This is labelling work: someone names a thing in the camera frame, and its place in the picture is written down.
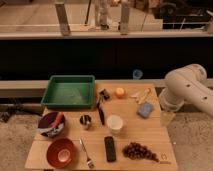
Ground blue sponge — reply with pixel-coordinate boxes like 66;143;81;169
138;102;153;118

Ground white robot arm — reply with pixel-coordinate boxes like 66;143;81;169
158;64;213;126

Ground bunch of dark grapes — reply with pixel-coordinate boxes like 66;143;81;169
122;142;159;162

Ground orange fruit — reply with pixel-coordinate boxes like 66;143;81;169
115;87;125;98

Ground white plastic cup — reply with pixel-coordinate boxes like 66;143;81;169
107;115;123;134

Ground blue cup on ledge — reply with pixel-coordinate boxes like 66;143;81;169
132;69;143;80

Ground black remote control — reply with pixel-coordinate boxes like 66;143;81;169
104;136;116;162

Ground small black clip object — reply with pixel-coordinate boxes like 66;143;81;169
99;89;110;100

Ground small metal cup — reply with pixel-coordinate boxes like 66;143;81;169
80;115;91;130

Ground metal fork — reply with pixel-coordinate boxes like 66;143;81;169
79;139;94;169

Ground green plastic tray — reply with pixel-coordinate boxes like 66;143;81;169
41;75;95;109

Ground red bowl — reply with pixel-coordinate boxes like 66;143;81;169
46;138;76;169

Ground dark patterned bowl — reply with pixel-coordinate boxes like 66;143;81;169
37;112;65;138

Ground black handled tool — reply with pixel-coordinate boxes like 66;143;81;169
96;96;105;125

